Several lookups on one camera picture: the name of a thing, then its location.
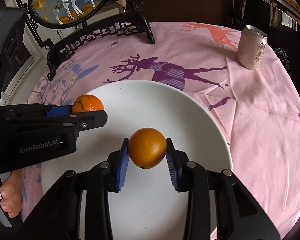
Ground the pale beverage can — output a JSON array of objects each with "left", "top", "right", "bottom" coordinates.
[{"left": 236, "top": 24, "right": 268, "bottom": 70}]

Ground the smooth orange kumquat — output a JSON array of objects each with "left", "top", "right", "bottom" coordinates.
[{"left": 127, "top": 127, "right": 167, "bottom": 169}]

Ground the white oval plate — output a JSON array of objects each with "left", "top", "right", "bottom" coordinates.
[{"left": 41, "top": 80, "right": 233, "bottom": 239}]

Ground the person's left hand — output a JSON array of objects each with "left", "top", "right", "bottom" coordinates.
[{"left": 0, "top": 170, "right": 23, "bottom": 218}]

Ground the round deer screen ornament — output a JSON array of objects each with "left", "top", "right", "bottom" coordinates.
[{"left": 16, "top": 0, "right": 155, "bottom": 81}]

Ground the pink printed tablecloth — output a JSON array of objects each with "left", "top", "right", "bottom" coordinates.
[{"left": 28, "top": 22, "right": 300, "bottom": 237}]

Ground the small mandarin with stem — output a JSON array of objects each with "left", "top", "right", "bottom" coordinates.
[{"left": 72, "top": 94, "right": 104, "bottom": 113}]

